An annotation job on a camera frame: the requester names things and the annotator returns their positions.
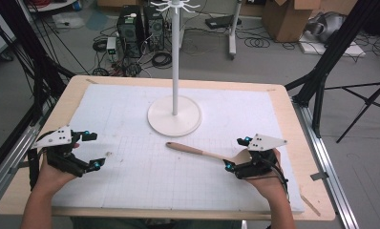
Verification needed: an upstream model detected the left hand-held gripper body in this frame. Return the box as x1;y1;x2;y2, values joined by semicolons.
32;125;91;177

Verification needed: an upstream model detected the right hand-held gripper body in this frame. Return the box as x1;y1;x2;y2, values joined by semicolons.
234;133;288;180

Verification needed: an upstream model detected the wooden spoon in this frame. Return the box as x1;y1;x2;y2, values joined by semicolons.
165;141;253;166

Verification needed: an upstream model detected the person's left hand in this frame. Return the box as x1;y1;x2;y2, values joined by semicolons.
34;142;81;193

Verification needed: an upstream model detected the person's right hand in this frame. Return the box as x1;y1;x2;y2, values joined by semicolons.
244;147;288;200

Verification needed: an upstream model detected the white grid mat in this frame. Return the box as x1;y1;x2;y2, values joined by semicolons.
51;83;306;214

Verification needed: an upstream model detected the white hanging rack stand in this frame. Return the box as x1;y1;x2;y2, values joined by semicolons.
146;0;202;138

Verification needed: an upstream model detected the small white electronic box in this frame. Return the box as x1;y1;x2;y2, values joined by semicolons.
106;36;118;55

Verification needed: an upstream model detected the white stand leg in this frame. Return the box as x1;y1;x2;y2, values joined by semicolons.
227;0;243;61

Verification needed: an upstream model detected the black computer tower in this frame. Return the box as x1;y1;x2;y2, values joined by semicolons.
116;5;145;59
142;6;165;52

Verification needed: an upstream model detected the flat black device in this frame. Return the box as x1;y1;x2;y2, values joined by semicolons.
204;14;243;30

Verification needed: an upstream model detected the black tripod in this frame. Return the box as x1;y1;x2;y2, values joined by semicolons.
324;75;380;144

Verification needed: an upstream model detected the white foam board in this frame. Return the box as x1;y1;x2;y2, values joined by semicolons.
298;31;368;58

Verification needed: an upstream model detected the brown cardboard box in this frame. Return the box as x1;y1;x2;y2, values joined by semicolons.
262;0;322;44

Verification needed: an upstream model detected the round white table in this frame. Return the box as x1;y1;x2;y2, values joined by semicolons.
25;0;78;13

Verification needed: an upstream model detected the grey bag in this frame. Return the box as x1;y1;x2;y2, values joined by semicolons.
305;11;348;44

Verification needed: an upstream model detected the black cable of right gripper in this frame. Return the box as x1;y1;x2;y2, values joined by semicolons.
256;156;291;204

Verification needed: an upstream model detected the aluminium rail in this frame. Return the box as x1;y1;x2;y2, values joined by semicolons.
291;98;360;229
0;104;53;209

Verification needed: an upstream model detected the black metal frame post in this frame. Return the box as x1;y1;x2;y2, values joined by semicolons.
285;0;380;139
0;0;77;127

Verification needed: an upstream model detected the coiled black cable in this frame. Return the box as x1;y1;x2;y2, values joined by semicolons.
151;52;173;69

